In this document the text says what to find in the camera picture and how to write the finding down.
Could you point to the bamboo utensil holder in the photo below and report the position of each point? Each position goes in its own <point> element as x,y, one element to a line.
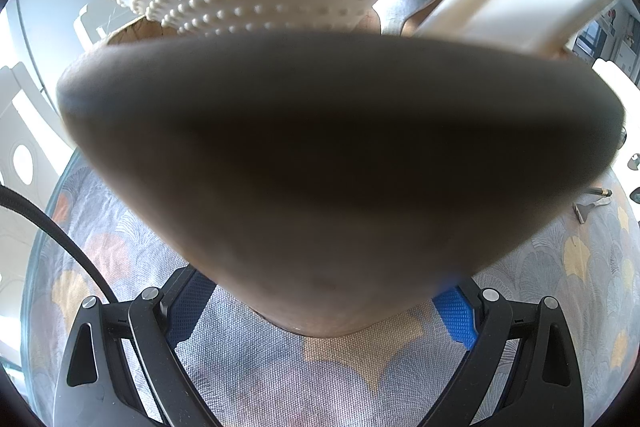
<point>325,157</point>

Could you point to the metal fork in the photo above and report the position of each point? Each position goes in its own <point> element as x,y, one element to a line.
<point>587,210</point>

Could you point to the black chopstick with gold band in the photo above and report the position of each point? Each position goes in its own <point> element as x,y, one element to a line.
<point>600,192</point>

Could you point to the white chair with oval holes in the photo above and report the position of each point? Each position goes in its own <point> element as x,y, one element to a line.
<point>20,117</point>

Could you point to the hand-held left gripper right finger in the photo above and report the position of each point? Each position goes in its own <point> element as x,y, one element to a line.
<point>457,317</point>

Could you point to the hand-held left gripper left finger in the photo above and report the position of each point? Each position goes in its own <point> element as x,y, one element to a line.
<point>187,312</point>

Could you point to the leaf patterned tablecloth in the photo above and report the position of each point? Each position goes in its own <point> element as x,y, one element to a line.
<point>325,382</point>

